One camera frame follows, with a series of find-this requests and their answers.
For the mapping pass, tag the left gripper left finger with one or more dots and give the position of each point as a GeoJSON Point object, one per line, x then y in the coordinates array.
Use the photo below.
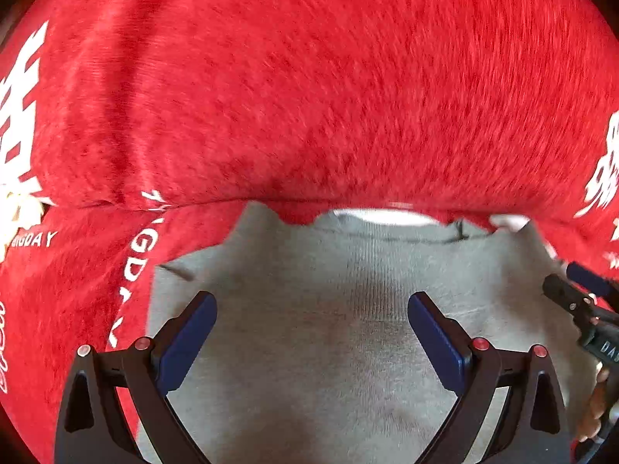
{"type": "Point", "coordinates": [155, 366]}

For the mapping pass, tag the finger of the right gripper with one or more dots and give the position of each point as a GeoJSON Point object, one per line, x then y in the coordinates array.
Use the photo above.
{"type": "Point", "coordinates": [581, 306]}
{"type": "Point", "coordinates": [596, 284]}

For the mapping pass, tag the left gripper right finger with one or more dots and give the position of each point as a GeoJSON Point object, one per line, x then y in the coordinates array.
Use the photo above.
{"type": "Point", "coordinates": [469, 372]}

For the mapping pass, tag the grey knitted sweater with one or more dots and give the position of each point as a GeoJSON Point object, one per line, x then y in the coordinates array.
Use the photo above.
{"type": "Point", "coordinates": [312, 358]}

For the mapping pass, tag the person's right hand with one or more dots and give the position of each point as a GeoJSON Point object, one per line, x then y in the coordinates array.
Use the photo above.
{"type": "Point", "coordinates": [590, 423]}

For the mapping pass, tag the red sofa seat cover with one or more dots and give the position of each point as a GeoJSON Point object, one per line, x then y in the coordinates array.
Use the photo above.
{"type": "Point", "coordinates": [85, 277]}

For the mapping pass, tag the orange patterned cloth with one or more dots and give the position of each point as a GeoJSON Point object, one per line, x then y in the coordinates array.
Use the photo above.
{"type": "Point", "coordinates": [17, 212]}

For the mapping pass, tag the red sofa back cushion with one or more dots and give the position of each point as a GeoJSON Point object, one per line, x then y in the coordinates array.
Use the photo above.
{"type": "Point", "coordinates": [464, 106]}

